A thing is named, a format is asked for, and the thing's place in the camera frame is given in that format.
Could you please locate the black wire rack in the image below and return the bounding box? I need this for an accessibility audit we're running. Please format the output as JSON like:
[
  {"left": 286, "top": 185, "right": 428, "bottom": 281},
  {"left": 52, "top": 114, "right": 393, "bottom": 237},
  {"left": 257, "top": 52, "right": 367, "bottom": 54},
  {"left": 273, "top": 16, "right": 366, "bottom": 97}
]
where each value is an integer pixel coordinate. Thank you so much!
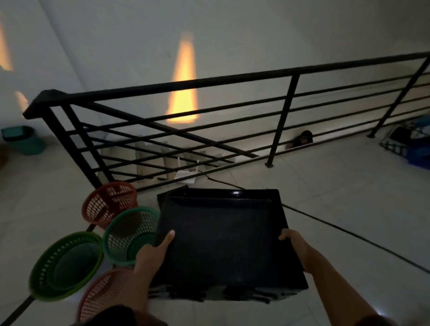
[{"left": 380, "top": 124, "right": 420, "bottom": 158}]

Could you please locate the black plastic bin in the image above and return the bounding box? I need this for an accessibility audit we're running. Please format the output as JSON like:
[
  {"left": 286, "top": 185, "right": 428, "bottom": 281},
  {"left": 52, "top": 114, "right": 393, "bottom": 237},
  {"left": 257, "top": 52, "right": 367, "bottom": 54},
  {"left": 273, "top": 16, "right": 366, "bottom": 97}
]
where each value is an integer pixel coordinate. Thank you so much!
[{"left": 150, "top": 188, "right": 309, "bottom": 292}]

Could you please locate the white wifi router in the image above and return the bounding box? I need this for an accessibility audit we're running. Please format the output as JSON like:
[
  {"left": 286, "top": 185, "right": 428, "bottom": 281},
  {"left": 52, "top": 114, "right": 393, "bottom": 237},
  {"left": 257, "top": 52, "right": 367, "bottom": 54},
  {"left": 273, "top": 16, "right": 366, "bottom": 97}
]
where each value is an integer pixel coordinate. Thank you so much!
[{"left": 175, "top": 157, "right": 201, "bottom": 187}]

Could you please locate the blue plastic crate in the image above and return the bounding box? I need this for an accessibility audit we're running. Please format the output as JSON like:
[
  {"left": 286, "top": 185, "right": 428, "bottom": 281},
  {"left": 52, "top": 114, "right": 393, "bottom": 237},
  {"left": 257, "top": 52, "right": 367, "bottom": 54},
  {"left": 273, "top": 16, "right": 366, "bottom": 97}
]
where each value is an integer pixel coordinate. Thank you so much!
[{"left": 406, "top": 116, "right": 430, "bottom": 170}]

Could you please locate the teal plastic bucket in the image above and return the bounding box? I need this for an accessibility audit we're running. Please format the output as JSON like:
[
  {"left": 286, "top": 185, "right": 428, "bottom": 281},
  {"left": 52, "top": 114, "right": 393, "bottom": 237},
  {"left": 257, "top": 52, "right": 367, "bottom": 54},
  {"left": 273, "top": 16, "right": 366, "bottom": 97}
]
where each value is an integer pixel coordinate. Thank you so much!
[{"left": 1, "top": 126, "right": 46, "bottom": 156}]

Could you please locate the pink mesh basket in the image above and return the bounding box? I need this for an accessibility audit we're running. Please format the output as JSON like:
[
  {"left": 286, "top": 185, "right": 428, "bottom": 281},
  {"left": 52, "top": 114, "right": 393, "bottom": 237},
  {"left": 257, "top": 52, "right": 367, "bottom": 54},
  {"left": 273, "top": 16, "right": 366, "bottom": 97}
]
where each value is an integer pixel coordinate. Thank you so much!
[{"left": 77, "top": 268, "right": 138, "bottom": 324}]

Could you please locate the teal mesh basket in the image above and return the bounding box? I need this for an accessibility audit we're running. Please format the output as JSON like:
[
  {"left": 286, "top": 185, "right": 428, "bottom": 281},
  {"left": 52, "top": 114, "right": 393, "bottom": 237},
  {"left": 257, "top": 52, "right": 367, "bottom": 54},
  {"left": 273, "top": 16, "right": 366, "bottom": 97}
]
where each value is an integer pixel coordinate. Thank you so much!
[{"left": 102, "top": 206, "right": 160, "bottom": 267}]

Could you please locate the green mesh basket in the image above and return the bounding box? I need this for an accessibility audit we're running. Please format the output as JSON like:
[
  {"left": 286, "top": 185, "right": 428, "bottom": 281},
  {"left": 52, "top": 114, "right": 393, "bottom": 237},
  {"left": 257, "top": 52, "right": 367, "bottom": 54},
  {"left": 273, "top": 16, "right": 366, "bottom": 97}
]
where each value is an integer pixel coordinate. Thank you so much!
[{"left": 28, "top": 232, "right": 104, "bottom": 302}]

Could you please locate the orange mesh basket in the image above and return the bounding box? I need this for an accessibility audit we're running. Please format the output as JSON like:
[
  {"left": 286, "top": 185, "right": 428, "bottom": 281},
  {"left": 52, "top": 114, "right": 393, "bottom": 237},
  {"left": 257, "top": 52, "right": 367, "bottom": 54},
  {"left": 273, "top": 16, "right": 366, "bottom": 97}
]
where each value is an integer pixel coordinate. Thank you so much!
[{"left": 82, "top": 181, "right": 138, "bottom": 229}]

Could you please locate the dark small object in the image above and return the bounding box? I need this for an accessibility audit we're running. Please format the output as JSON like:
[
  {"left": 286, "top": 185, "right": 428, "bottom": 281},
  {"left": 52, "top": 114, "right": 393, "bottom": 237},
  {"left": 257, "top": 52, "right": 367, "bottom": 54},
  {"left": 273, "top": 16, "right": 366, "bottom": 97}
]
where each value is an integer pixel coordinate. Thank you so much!
[{"left": 290, "top": 130, "right": 314, "bottom": 149}]

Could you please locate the person's right forearm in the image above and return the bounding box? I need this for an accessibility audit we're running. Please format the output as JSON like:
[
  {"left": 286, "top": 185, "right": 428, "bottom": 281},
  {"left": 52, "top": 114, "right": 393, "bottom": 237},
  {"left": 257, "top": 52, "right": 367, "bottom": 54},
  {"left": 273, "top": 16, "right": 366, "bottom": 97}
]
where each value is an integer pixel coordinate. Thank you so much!
[{"left": 304, "top": 250, "right": 387, "bottom": 326}]

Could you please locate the person's left hand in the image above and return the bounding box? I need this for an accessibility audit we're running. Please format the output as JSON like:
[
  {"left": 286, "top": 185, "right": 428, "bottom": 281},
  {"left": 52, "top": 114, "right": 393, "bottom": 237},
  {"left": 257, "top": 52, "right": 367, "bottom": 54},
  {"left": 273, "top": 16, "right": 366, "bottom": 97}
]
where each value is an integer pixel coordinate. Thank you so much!
[{"left": 134, "top": 230, "right": 176, "bottom": 285}]

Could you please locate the black metal railing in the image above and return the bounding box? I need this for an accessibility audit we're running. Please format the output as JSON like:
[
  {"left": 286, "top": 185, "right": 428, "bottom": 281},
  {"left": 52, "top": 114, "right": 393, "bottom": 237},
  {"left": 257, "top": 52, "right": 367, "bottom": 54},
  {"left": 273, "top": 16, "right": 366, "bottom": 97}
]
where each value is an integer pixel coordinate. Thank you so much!
[{"left": 23, "top": 51, "right": 430, "bottom": 193}]

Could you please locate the black cable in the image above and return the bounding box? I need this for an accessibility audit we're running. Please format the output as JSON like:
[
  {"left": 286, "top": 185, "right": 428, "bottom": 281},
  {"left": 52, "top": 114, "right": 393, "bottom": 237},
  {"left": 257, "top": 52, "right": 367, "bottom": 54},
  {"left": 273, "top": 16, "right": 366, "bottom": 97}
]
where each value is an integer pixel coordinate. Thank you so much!
[{"left": 198, "top": 169, "right": 430, "bottom": 274}]

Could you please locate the person's right hand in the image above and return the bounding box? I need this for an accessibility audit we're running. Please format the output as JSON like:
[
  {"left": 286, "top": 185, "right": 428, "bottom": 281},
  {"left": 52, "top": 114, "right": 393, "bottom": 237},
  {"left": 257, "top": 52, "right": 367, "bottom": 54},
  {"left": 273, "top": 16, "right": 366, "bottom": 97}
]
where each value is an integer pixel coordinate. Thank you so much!
[{"left": 278, "top": 228, "right": 316, "bottom": 273}]

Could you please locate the person's left forearm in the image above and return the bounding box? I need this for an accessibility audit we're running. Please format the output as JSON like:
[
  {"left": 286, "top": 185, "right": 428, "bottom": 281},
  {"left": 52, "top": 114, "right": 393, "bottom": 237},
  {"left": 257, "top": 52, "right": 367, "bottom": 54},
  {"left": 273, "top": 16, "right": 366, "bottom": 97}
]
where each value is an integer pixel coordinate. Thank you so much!
[{"left": 101, "top": 269, "right": 153, "bottom": 314}]

